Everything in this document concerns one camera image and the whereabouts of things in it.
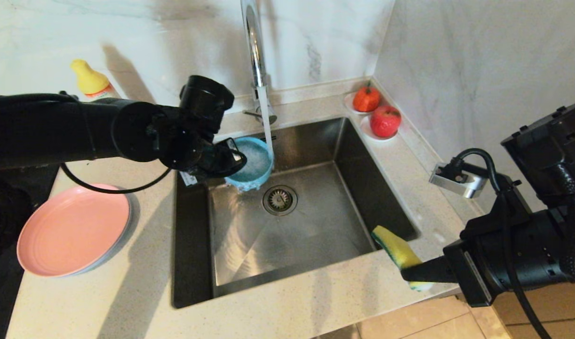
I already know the blue bowl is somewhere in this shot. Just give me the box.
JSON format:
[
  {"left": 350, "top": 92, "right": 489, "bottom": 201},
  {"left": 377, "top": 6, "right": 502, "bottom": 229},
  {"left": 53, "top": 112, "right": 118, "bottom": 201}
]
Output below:
[{"left": 224, "top": 137, "right": 275, "bottom": 193}]

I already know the yellow green sponge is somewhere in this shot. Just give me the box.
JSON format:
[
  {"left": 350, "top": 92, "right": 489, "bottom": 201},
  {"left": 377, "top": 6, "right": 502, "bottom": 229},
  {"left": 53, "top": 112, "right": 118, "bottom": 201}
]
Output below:
[{"left": 371, "top": 225, "right": 434, "bottom": 292}]

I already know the chrome faucet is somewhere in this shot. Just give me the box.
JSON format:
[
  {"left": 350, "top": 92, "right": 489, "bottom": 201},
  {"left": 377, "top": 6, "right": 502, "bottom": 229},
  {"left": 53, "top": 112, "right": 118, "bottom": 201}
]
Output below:
[{"left": 240, "top": 0, "right": 278, "bottom": 126}]

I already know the orange detergent bottle yellow cap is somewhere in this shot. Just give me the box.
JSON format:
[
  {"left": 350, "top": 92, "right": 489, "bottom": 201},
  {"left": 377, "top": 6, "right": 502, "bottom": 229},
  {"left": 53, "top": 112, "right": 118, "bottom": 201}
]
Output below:
[{"left": 71, "top": 59, "right": 121, "bottom": 102}]

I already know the metal sink drain strainer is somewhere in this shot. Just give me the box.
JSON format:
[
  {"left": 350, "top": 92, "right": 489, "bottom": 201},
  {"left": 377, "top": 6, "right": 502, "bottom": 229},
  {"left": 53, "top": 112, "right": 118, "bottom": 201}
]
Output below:
[{"left": 263, "top": 185, "right": 298, "bottom": 217}]

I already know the stainless steel sink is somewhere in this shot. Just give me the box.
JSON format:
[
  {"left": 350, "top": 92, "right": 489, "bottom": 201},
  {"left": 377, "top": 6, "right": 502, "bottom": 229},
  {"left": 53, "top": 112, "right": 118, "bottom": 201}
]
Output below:
[{"left": 173, "top": 118, "right": 420, "bottom": 309}]

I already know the clear water stream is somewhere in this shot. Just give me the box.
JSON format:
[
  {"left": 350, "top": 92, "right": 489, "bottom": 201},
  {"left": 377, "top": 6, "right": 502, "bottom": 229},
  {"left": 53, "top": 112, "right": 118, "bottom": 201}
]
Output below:
[{"left": 258, "top": 86, "right": 276, "bottom": 171}]

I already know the brown wooden cabinet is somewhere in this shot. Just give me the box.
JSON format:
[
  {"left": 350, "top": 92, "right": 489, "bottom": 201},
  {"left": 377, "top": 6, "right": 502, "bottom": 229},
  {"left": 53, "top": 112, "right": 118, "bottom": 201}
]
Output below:
[{"left": 490, "top": 282, "right": 575, "bottom": 339}]

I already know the light blue plate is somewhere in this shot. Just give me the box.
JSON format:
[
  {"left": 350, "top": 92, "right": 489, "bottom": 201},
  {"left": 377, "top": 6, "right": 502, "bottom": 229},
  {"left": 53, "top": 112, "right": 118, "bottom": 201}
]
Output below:
[{"left": 76, "top": 192, "right": 134, "bottom": 276}]

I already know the small white dish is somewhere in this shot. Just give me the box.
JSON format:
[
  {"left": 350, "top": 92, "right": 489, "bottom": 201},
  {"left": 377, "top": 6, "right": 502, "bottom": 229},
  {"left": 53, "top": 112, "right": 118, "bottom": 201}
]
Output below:
[
  {"left": 343, "top": 92, "right": 380, "bottom": 116},
  {"left": 359, "top": 115, "right": 398, "bottom": 141}
]

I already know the pink plate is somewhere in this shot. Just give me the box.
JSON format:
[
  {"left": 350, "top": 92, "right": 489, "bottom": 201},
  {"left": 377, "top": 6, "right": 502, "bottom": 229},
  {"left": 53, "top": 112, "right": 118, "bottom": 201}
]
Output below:
[{"left": 17, "top": 184, "right": 130, "bottom": 277}]

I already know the red toy apple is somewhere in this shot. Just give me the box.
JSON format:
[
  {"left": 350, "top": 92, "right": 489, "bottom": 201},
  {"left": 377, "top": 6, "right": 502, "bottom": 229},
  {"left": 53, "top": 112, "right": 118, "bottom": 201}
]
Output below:
[{"left": 369, "top": 105, "right": 402, "bottom": 138}]

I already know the orange toy persimmon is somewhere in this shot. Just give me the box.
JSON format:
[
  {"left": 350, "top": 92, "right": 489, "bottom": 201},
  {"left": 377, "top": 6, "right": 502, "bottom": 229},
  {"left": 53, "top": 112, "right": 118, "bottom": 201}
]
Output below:
[{"left": 353, "top": 82, "right": 382, "bottom": 113}]

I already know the black induction cooktop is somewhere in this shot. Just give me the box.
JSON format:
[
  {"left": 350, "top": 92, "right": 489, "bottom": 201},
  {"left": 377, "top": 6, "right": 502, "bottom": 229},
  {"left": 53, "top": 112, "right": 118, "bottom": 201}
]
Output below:
[{"left": 0, "top": 165, "right": 60, "bottom": 339}]

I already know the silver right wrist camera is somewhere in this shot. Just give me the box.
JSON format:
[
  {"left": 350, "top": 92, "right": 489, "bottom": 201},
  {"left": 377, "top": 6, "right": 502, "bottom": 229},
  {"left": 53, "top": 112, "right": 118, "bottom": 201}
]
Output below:
[{"left": 428, "top": 162, "right": 490, "bottom": 200}]

